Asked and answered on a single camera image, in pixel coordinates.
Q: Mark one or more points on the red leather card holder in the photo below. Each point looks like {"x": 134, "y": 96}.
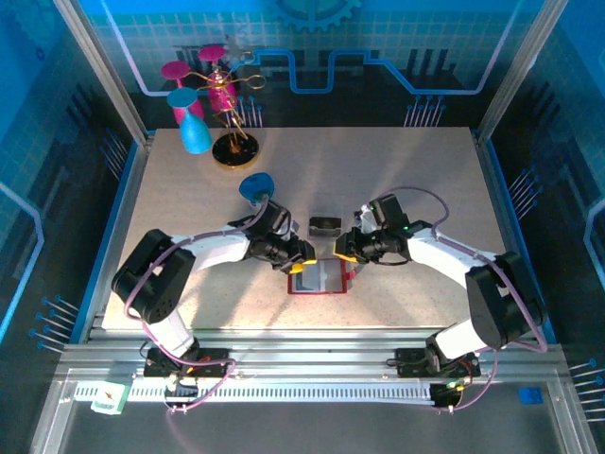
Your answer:
{"x": 331, "y": 276}

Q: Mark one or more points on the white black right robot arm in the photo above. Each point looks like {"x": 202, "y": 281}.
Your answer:
{"x": 449, "y": 257}

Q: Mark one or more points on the white cup with blue lid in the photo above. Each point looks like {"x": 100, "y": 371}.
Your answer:
{"x": 257, "y": 186}

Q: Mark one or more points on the blue glitter wine glass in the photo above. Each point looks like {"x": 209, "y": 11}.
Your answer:
{"x": 195, "y": 137}

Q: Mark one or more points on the small black electronics box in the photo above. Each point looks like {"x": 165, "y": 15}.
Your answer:
{"x": 444, "y": 395}
{"x": 182, "y": 391}

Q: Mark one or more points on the pink glitter wine glass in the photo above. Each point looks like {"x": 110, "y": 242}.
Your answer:
{"x": 176, "y": 70}
{"x": 211, "y": 52}

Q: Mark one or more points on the small blue block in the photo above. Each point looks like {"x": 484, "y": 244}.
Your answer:
{"x": 530, "y": 396}

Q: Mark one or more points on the green white tag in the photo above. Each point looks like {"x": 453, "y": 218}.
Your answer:
{"x": 109, "y": 398}

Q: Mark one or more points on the aluminium front rail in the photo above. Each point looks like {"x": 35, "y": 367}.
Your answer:
{"x": 307, "y": 350}

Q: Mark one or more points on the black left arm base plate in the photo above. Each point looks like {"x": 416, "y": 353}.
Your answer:
{"x": 217, "y": 354}

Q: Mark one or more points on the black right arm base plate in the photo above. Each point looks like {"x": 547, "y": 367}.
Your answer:
{"x": 409, "y": 361}

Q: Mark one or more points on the aluminium side rail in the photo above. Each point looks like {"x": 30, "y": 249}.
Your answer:
{"x": 113, "y": 213}
{"x": 511, "y": 227}

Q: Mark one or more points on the aluminium frame post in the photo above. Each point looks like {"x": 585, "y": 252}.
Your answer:
{"x": 105, "y": 71}
{"x": 519, "y": 71}

